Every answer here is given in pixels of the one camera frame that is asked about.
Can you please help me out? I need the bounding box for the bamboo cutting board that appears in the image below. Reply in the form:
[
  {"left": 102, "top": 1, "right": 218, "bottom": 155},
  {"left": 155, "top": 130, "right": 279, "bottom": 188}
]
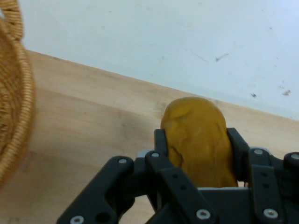
[{"left": 0, "top": 49, "right": 299, "bottom": 224}]

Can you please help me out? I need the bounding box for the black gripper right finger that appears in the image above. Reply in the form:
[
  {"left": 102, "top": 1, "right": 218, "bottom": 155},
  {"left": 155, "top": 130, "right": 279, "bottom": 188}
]
[{"left": 226, "top": 127, "right": 299, "bottom": 224}]

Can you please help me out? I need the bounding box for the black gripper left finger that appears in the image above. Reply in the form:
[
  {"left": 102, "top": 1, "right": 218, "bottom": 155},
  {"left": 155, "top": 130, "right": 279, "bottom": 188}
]
[{"left": 56, "top": 128, "right": 220, "bottom": 224}]

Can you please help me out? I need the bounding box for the woven wicker basket with handles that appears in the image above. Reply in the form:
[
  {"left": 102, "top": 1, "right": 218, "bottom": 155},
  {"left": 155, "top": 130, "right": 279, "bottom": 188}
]
[{"left": 0, "top": 0, "right": 37, "bottom": 190}]

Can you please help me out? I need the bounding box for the yellow-brown potato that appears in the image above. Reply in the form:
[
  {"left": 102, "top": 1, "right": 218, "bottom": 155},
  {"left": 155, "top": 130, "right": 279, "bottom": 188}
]
[{"left": 160, "top": 97, "right": 239, "bottom": 188}]

